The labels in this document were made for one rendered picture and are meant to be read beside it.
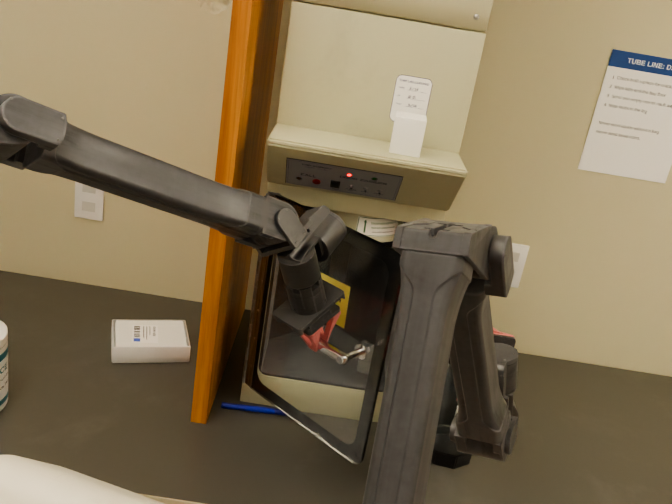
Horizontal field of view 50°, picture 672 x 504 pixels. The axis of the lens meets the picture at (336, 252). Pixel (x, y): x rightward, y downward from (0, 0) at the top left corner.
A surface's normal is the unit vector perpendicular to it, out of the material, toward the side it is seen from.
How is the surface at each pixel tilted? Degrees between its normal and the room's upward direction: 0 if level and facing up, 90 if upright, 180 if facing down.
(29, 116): 58
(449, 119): 90
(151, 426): 0
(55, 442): 0
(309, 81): 90
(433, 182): 135
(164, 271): 90
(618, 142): 90
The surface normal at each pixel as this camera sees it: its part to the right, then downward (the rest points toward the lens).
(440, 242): -0.36, -0.25
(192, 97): -0.04, 0.37
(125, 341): 0.16, -0.91
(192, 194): 0.68, -0.12
